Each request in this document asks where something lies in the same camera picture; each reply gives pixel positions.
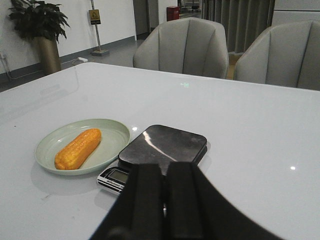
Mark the grey armchair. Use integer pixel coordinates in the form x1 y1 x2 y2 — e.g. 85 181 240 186
132 17 229 79
234 20 320 91

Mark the red box on floor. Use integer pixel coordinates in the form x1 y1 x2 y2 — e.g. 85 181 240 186
166 6 180 22

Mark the right gripper black left claw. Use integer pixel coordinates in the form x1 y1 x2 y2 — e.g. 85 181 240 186
91 164 164 240

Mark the right gripper black right claw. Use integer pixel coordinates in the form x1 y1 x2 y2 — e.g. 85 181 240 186
166 162 279 240

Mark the grey curtain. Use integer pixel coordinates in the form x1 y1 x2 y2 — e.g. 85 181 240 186
201 0 275 54

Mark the potted green plant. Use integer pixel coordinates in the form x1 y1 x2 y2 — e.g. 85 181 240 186
9 0 69 75

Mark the grey armchair left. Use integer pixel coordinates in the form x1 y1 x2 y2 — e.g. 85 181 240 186
132 17 229 79

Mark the pale green plate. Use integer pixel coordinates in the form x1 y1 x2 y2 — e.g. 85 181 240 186
34 118 131 176

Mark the digital kitchen scale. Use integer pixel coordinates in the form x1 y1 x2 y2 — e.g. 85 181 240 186
96 124 208 195

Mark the yellow warning sign stand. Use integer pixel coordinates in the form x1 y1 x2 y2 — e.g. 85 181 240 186
88 0 109 57

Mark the orange corn cob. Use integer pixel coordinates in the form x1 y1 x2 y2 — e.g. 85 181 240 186
54 128 102 170

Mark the grey armchair right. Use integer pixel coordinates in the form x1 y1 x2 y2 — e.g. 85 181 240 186
234 20 320 91

